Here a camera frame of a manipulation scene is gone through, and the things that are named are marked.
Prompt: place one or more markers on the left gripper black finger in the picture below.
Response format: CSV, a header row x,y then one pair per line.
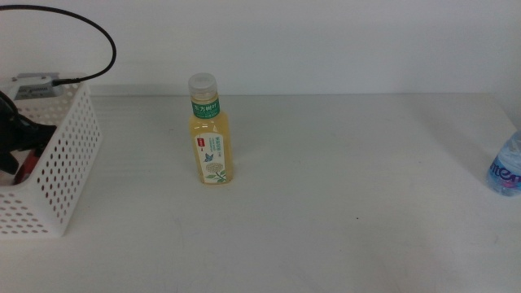
x,y
8,163
38,134

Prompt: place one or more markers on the red soda can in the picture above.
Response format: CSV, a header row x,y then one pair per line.
x,y
27,164

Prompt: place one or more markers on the yellow tea bottle green label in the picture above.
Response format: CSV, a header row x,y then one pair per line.
x,y
211,130

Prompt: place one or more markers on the clear water bottle blue cap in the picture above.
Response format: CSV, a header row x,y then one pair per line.
x,y
509,171

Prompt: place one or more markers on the white perforated plastic basket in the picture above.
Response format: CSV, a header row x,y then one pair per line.
x,y
53,221

